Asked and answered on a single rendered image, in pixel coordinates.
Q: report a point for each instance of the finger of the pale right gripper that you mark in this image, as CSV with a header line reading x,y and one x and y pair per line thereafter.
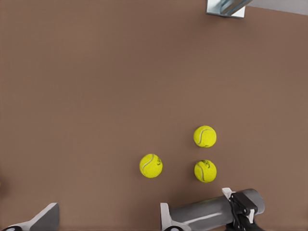
x,y
252,215
227,192

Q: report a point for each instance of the silver frame post with foot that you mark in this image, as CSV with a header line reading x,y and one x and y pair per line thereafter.
x,y
226,8

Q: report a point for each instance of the yellow tennis ball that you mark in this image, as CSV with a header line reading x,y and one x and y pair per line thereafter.
x,y
205,171
205,136
151,165

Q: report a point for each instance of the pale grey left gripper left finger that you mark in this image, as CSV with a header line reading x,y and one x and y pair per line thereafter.
x,y
45,217

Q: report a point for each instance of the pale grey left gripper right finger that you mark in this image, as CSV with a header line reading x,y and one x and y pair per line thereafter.
x,y
165,216

